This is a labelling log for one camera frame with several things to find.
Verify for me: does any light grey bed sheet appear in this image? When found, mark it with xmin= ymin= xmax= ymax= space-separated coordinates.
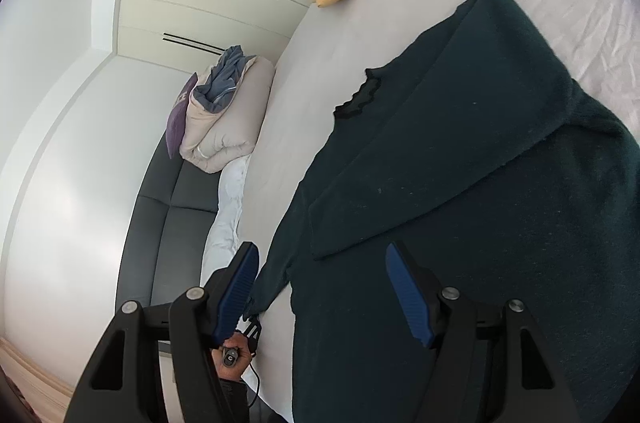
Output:
xmin=239 ymin=0 xmax=639 ymax=422

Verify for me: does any white pillow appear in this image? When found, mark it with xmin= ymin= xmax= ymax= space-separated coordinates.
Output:
xmin=200 ymin=156 xmax=250 ymax=287

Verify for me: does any purple pillow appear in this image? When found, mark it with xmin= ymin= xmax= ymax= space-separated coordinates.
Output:
xmin=165 ymin=72 xmax=198 ymax=159

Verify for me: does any dark green knit sweater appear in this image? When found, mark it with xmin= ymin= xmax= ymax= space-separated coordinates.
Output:
xmin=248 ymin=0 xmax=639 ymax=422

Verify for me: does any dark grey padded headboard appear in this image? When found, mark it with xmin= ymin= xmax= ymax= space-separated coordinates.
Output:
xmin=115 ymin=139 xmax=220 ymax=308

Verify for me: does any black thin cable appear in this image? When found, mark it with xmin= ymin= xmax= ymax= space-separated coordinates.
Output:
xmin=240 ymin=353 xmax=262 ymax=409

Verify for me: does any folded beige duvet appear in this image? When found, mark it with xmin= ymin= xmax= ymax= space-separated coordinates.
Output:
xmin=179 ymin=56 xmax=274 ymax=174

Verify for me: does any person's left hand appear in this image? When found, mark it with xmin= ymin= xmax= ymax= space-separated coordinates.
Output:
xmin=212 ymin=331 xmax=252 ymax=382

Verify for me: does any blue grey crumpled garment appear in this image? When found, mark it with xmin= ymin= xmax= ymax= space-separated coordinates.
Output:
xmin=192 ymin=45 xmax=254 ymax=113

